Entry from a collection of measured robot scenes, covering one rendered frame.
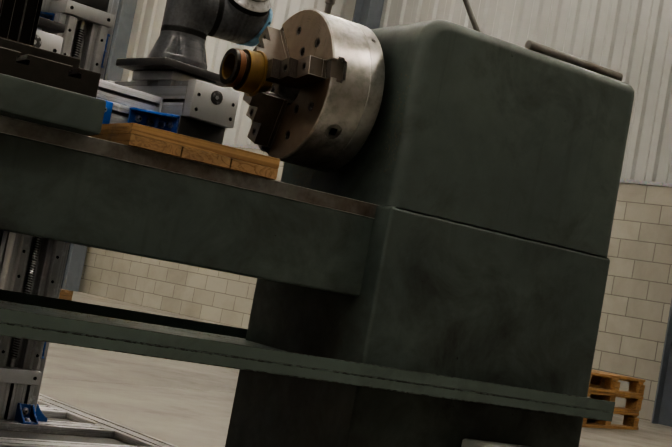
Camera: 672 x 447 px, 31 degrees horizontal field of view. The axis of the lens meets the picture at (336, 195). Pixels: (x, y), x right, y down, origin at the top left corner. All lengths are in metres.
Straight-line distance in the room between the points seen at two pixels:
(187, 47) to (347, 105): 0.79
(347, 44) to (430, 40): 0.16
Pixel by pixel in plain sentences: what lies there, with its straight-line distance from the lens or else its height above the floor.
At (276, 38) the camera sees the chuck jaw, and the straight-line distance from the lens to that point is 2.56.
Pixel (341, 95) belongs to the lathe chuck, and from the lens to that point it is 2.39.
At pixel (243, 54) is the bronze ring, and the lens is 2.43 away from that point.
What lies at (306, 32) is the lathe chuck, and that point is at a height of 1.19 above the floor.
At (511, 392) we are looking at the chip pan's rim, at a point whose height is 0.55.
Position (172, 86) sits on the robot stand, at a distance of 3.03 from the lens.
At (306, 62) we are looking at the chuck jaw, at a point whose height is 1.11.
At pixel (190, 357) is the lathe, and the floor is 0.53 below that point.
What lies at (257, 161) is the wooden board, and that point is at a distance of 2.27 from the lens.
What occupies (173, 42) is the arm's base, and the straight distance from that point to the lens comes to 3.11.
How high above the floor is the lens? 0.68
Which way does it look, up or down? 5 degrees up
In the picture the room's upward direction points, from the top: 11 degrees clockwise
